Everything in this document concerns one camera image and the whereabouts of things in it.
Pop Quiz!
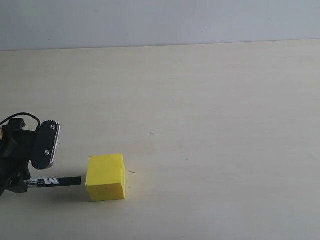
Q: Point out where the yellow foam cube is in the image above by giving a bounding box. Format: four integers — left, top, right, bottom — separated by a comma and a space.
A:
85, 153, 126, 202

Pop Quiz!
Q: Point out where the black and white marker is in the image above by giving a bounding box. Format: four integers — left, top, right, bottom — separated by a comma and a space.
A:
24, 176, 82, 188

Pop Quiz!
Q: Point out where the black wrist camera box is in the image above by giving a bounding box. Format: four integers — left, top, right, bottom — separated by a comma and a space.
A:
30, 120, 60, 170

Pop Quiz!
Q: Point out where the thin black camera cable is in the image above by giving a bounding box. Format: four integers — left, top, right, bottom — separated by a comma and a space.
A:
0, 112, 42, 131

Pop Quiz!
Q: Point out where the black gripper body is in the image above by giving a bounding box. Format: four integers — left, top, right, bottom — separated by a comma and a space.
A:
0, 119, 36, 194

